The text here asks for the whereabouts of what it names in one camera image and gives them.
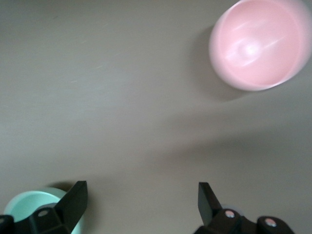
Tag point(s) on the pink bowl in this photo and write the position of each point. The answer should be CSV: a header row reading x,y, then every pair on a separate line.
x,y
258,46

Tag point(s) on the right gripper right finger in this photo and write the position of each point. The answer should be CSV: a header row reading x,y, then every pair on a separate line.
x,y
209,207

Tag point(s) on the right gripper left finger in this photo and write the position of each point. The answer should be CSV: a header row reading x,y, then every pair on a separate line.
x,y
70,207

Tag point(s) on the green bowl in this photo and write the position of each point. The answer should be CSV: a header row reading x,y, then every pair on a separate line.
x,y
26,204

